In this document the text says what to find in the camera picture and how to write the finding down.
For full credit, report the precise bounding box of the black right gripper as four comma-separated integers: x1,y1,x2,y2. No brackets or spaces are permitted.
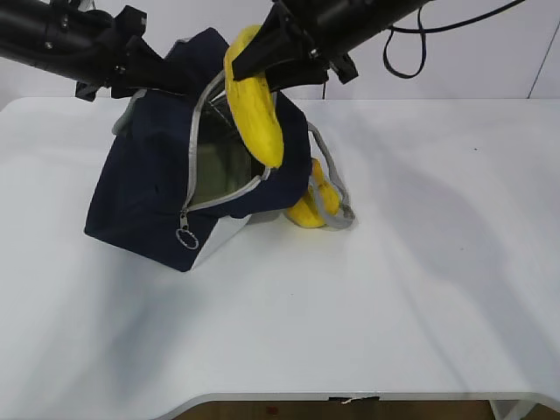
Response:
232,1,359,92

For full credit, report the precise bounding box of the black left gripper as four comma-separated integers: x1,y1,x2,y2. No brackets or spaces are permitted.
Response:
75,3,202,102

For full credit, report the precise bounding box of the yellow banana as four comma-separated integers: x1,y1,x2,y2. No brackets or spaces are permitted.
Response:
223,24,284,169

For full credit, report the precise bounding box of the glass container green lid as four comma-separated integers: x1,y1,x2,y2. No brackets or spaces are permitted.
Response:
191,139,253,205

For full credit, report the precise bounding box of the navy insulated lunch bag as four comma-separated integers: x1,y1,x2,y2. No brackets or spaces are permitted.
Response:
83,26,356,273

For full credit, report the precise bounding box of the yellow pear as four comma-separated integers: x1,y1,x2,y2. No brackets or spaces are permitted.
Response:
285,158,340,228

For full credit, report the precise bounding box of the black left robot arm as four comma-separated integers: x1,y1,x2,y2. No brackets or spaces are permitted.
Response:
1,1,200,102

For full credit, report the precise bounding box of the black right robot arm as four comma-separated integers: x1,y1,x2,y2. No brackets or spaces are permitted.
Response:
232,0,426,92

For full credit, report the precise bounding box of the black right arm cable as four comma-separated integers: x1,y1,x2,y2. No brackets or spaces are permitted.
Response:
382,0,526,80

